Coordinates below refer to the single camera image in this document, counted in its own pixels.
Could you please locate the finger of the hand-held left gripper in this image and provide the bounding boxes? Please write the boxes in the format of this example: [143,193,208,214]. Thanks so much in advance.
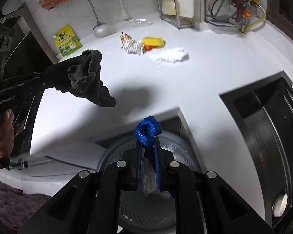
[42,55,86,90]

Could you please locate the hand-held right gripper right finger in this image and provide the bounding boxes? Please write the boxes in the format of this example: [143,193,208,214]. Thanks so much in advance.
[154,138,275,234]

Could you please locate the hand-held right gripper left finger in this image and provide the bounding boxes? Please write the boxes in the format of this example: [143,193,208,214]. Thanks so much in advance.
[18,138,147,234]

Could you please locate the grey round waste bin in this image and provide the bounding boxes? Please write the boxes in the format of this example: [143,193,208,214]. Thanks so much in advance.
[96,129,204,234]

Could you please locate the dark grey cloth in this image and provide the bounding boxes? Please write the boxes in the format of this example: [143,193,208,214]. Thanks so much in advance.
[56,49,116,108]

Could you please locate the blue fabric strap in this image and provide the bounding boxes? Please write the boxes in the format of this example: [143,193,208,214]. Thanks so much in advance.
[134,116,177,199]

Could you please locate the person's left hand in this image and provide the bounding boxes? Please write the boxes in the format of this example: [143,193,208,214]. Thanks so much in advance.
[0,110,15,158]

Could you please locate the yellow green refill pouch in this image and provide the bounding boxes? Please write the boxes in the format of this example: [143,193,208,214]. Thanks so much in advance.
[54,25,82,59]

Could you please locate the black glass stove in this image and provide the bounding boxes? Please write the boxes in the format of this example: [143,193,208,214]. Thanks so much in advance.
[0,2,59,167]

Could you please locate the steel ladle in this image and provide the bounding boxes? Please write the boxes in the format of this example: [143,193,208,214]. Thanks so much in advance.
[80,0,109,39]

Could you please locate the printed snack wrapper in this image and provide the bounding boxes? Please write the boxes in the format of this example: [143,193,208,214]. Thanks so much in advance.
[119,31,134,46]

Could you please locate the crumpled silver wrapper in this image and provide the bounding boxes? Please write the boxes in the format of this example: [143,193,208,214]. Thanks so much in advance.
[123,40,145,56]

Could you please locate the blue white bottle brush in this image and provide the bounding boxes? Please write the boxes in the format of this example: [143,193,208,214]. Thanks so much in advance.
[111,0,131,20]

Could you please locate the clear plastic wrapper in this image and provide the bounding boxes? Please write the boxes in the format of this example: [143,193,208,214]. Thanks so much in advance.
[129,18,153,28]

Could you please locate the yellow plastic container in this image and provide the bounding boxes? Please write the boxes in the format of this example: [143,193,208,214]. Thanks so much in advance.
[143,36,165,48]

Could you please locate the person's purple fleece robe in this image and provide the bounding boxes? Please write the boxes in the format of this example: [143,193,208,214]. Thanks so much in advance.
[0,177,52,232]

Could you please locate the steel sink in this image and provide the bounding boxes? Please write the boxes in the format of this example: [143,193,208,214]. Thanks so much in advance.
[218,71,293,232]

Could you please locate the white sink plug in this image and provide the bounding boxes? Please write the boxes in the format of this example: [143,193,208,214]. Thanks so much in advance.
[272,193,289,217]

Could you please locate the steel cutting board rack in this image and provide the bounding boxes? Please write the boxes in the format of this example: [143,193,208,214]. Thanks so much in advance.
[157,0,195,30]

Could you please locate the steel dish rack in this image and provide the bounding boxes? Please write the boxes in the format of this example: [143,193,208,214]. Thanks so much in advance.
[201,0,267,28]

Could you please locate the glass pot lid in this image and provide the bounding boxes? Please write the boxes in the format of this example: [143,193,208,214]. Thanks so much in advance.
[211,0,238,21]

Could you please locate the yellow gas hose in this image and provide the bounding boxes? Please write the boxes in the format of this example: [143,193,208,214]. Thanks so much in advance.
[239,0,267,34]

